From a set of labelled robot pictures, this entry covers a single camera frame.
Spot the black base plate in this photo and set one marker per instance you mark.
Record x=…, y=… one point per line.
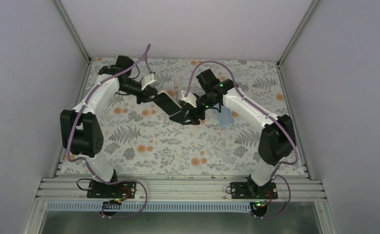
x=246, y=190
x=118, y=191

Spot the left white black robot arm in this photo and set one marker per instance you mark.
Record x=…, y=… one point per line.
x=82, y=137

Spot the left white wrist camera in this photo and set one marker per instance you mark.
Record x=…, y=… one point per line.
x=147, y=81

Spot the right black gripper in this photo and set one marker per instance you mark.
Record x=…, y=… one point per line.
x=192, y=114

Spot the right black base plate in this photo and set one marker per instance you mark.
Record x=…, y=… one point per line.
x=246, y=190

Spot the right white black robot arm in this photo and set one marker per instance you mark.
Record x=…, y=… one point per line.
x=277, y=139

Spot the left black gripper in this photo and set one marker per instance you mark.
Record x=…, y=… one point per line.
x=149, y=91

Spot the aluminium extrusion rail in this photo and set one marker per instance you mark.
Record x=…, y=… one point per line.
x=185, y=188

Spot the slotted grey cable duct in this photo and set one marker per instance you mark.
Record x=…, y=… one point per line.
x=152, y=206

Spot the light blue phone case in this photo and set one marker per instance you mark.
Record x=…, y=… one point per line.
x=225, y=117

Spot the black phone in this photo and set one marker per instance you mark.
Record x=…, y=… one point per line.
x=166, y=103

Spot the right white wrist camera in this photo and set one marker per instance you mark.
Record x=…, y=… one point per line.
x=189, y=98

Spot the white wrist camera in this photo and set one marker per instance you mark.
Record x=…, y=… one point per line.
x=147, y=81
x=189, y=98

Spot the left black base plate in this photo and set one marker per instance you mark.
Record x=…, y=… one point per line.
x=118, y=191

